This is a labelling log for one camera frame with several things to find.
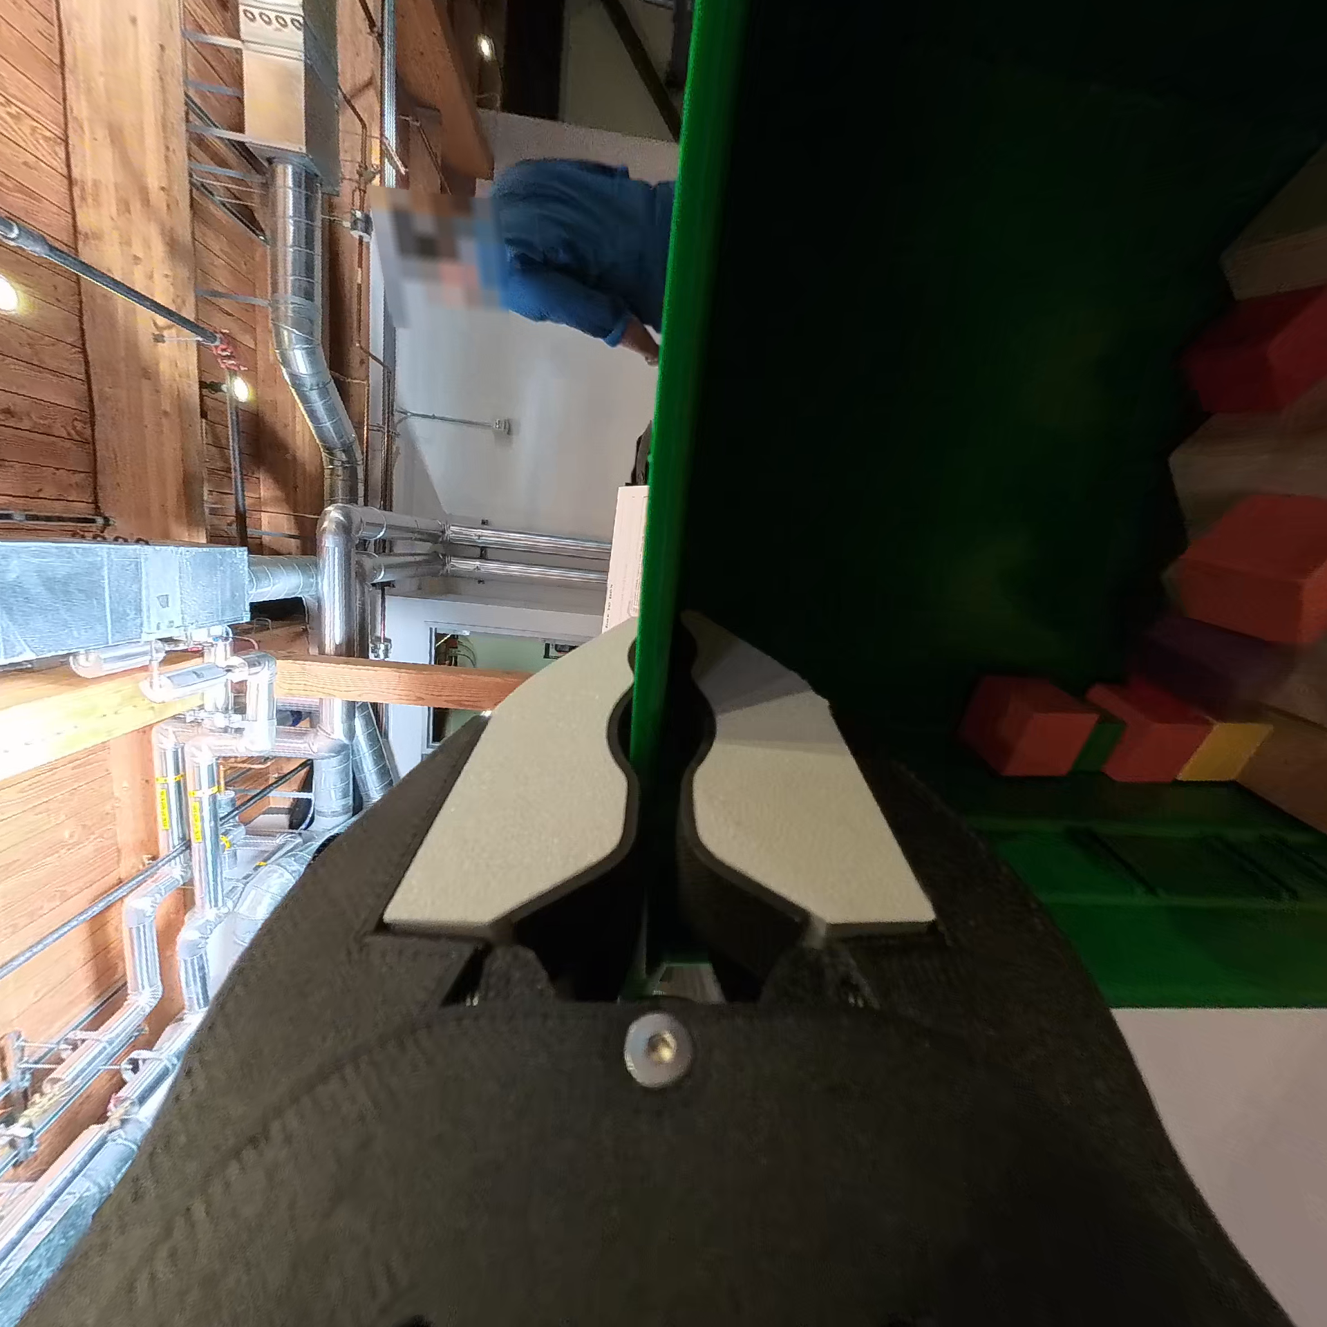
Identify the pile of small coloured cubes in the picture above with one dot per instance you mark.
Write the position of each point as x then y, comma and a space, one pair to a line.
1037, 725

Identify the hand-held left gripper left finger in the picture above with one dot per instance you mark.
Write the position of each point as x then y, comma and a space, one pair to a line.
519, 808

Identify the long rectangular metal duct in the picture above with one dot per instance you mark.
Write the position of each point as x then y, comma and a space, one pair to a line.
104, 600

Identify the wooden ceiling beam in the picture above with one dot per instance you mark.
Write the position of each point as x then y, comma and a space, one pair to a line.
394, 684

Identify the green plastic box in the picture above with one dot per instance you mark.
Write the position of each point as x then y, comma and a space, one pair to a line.
882, 311

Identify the grey wall conduit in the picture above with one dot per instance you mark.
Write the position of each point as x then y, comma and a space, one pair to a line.
457, 420

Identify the round metal air duct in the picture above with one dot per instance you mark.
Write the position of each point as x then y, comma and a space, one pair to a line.
301, 311

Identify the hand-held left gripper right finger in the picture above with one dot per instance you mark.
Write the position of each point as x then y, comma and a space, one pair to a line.
799, 808

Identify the white board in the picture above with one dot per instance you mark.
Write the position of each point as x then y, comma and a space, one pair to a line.
623, 559

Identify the upright rectangular metal duct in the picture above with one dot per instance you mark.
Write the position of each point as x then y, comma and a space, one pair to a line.
280, 82

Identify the thin metal rod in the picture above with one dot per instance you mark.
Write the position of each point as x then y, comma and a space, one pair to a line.
104, 284

